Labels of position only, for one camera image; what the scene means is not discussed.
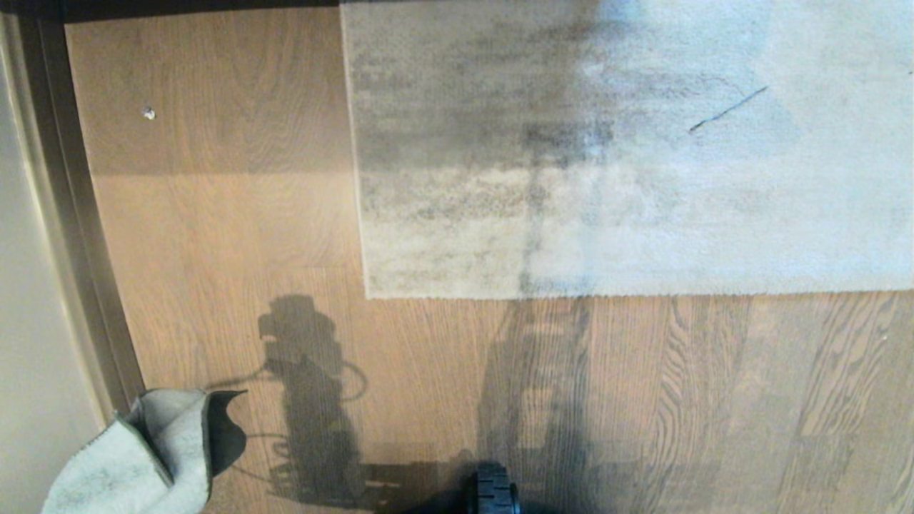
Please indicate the light grey cleaning cloth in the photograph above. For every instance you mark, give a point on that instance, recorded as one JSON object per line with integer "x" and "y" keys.
{"x": 107, "y": 471}

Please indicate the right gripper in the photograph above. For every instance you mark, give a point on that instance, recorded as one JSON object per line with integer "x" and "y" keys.
{"x": 494, "y": 494}

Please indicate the grey mottled rug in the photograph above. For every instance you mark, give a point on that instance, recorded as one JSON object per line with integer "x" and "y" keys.
{"x": 643, "y": 200}

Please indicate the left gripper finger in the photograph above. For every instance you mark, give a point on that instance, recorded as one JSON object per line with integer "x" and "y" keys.
{"x": 226, "y": 432}

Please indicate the dark wooden baseboard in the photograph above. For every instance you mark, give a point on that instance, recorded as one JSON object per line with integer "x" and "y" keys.
{"x": 78, "y": 228}

